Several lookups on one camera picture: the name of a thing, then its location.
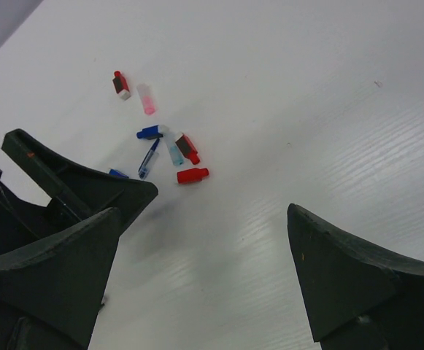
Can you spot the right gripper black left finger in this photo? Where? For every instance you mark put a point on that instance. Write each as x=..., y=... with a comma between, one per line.
x=51, y=290

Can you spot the red marker cap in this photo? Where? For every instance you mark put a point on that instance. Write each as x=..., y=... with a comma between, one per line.
x=187, y=148
x=192, y=175
x=121, y=86

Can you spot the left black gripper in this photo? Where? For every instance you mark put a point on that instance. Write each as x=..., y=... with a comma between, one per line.
x=76, y=193

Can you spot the blue gel pen cap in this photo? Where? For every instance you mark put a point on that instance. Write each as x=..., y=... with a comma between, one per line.
x=148, y=160

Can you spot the pink highlighter cap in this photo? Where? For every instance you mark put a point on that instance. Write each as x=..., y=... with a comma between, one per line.
x=147, y=98

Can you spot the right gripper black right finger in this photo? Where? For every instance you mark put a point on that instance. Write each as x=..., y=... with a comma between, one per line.
x=357, y=295

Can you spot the blue marker cap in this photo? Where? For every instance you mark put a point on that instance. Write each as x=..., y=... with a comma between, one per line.
x=152, y=132

